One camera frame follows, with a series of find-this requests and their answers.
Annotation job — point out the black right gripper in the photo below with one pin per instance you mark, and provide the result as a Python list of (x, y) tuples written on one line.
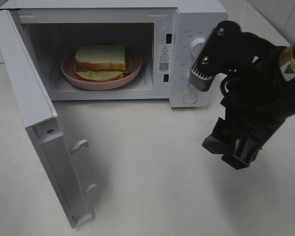
[(241, 134)]

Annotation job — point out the round white door button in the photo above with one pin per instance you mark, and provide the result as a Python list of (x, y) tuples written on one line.
[(190, 98)]

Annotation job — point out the toast sandwich with filling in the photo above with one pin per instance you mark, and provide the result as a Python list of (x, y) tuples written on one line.
[(102, 62)]

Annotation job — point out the pink round plate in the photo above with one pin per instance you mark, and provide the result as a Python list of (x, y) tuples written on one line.
[(67, 68)]

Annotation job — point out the white microwave door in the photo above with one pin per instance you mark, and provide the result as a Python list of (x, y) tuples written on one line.
[(41, 120)]

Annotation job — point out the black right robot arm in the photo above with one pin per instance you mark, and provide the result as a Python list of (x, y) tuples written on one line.
[(257, 102)]

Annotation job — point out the white lower timer knob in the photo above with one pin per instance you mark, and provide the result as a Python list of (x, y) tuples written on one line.
[(189, 85)]

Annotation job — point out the white upper power knob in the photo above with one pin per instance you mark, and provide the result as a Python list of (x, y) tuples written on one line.
[(196, 44)]

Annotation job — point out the white microwave oven body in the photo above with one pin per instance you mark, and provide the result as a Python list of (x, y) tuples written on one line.
[(160, 31)]

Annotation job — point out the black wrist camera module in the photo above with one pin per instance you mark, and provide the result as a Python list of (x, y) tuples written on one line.
[(214, 54)]

